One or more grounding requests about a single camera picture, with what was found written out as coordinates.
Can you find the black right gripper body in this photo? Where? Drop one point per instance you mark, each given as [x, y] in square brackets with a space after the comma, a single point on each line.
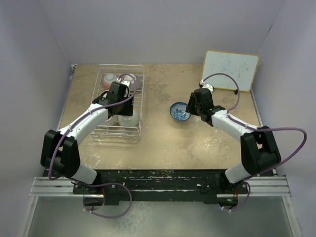
[198, 109]

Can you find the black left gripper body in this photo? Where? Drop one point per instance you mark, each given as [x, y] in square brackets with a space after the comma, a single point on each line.
[126, 108]

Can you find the white wire dish rack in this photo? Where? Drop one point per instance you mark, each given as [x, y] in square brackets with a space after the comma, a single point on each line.
[120, 71]

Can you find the blue floral bowl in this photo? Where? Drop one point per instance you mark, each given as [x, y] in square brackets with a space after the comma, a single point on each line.
[178, 111]

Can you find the purple patterned bowl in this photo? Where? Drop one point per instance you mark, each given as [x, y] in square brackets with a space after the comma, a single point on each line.
[110, 121]

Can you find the green patterned bowl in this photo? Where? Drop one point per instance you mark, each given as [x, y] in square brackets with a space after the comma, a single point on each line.
[129, 121]

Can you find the orange floral bowl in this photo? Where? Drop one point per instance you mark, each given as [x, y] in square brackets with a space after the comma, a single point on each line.
[104, 93]

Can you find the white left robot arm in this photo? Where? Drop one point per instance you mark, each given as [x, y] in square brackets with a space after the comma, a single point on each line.
[60, 151]

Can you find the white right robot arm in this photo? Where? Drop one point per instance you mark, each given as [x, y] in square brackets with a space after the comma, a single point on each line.
[259, 151]

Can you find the pink patterned bowl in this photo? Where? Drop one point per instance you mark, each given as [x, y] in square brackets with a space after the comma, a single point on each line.
[107, 80]

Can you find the grey striped bowl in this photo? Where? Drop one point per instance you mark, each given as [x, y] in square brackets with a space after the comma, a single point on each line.
[134, 82]

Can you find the yellow framed whiteboard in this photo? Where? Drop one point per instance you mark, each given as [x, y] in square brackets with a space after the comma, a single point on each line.
[240, 66]

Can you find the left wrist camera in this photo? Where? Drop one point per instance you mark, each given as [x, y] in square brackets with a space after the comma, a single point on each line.
[128, 83]

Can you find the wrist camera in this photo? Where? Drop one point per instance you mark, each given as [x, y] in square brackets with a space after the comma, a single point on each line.
[203, 84]
[128, 83]

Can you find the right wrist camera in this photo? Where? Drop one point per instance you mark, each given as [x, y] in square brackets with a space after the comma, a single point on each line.
[203, 84]

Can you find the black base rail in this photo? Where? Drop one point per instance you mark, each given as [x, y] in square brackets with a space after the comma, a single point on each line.
[208, 186]

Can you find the aluminium frame rail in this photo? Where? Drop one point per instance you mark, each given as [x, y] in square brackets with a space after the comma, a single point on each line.
[55, 211]

